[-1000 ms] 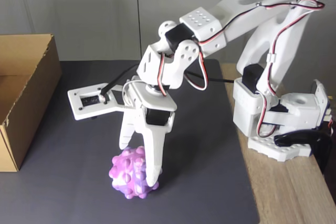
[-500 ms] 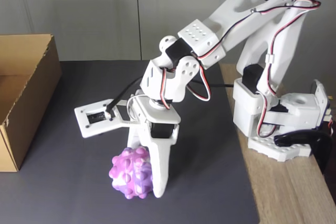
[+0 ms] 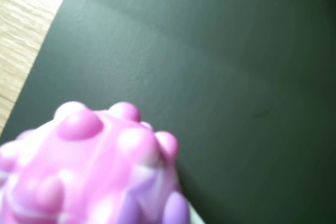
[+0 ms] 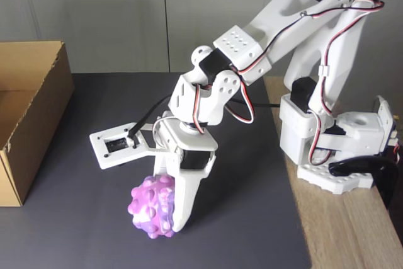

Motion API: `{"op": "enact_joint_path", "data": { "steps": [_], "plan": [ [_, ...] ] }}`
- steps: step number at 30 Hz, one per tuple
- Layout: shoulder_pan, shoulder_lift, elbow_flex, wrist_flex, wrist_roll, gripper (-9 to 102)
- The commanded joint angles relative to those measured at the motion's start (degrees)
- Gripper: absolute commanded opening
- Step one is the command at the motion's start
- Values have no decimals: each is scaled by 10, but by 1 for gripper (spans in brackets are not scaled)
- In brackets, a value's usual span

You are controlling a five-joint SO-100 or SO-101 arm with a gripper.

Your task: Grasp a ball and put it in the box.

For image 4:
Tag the pink purple bumpy ball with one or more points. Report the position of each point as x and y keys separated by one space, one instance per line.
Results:
x=149 y=206

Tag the brown cardboard box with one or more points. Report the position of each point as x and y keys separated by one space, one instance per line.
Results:
x=47 y=108

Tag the dark grey table mat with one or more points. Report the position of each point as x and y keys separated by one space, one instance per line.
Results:
x=78 y=234

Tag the black table clamp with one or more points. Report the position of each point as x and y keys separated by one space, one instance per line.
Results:
x=362 y=165

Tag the wrist camera on white plate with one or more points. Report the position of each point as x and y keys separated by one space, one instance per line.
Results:
x=104 y=152

